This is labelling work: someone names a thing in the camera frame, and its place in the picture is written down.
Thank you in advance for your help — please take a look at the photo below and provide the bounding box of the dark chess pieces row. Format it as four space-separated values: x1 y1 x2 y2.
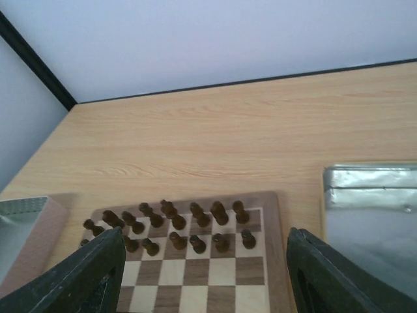
79 199 257 257

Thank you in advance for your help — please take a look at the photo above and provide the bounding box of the yellow metal tin box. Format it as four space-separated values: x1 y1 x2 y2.
322 161 416 298

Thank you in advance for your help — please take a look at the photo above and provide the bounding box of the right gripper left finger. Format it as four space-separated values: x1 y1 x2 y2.
1 227 126 312

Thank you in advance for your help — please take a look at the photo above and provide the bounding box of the silver metal tin lid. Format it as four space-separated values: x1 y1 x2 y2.
1 196 68 297

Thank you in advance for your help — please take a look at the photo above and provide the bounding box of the wooden chess board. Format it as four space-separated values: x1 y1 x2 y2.
79 190 293 313

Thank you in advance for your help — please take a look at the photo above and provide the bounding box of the black enclosure frame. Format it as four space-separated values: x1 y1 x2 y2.
1 1 416 102

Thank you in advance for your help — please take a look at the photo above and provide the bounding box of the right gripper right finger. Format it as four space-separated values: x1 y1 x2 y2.
286 228 416 312

